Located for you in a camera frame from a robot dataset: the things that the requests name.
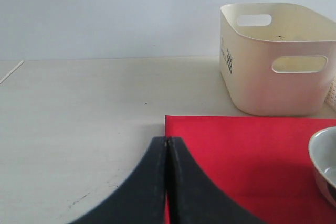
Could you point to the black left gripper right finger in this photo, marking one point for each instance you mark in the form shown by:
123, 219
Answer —
192, 197

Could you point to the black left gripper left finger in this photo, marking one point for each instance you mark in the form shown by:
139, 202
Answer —
141, 197

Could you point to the white enamel bowl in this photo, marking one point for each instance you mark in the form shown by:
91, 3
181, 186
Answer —
321, 149

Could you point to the red table mat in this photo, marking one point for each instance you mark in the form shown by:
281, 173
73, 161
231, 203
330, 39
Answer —
261, 162

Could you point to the cream plastic bin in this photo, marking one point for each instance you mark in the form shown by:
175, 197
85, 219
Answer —
276, 59

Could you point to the white woven plastic basket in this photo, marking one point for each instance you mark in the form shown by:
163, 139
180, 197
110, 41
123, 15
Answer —
331, 95

